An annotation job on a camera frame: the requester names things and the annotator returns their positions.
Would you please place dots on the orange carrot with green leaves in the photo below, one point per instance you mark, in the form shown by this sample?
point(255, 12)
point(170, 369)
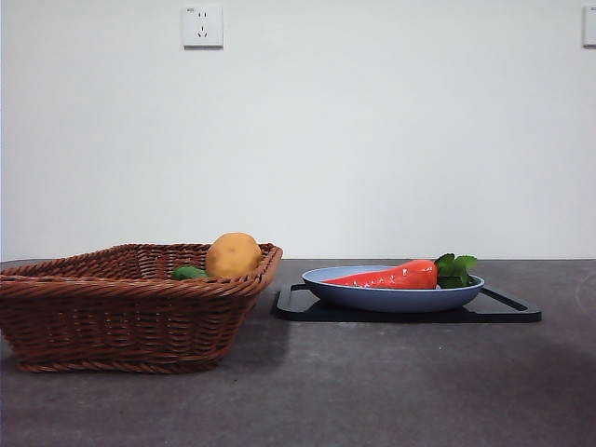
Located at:
point(400, 277)

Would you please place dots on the blue round plate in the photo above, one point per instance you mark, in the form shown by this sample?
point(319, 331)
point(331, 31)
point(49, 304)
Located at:
point(396, 300)

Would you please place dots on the yellow-brown potato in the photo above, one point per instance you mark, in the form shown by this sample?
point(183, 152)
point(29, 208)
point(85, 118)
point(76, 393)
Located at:
point(234, 256)

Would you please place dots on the green cucumber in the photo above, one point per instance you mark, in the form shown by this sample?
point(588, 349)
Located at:
point(188, 273)

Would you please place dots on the brown woven wicker basket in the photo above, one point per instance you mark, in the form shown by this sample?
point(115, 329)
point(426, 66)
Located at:
point(116, 321)

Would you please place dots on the black flat tray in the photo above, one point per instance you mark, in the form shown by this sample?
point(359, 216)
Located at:
point(503, 314)

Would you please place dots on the white wall socket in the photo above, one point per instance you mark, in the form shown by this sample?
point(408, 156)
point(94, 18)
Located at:
point(202, 27)
point(590, 25)

